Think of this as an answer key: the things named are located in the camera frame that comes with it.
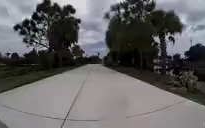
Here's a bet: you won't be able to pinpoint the pale concrete path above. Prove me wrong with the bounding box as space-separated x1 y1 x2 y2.
0 63 205 128

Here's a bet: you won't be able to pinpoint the clump of dark trees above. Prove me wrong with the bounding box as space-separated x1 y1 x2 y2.
103 0 161 69

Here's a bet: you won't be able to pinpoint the tall dark tree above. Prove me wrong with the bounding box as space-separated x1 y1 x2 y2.
13 0 82 68

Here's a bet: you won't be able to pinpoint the dark dirt verge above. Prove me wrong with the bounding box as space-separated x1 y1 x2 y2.
104 64 205 109

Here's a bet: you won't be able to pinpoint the palm tree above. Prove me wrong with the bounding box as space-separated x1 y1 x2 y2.
149 9 185 76

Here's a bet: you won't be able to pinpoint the low dark bushes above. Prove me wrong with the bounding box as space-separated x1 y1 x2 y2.
0 44 103 69

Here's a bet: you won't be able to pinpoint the grass verge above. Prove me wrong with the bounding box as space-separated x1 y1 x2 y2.
0 63 88 98

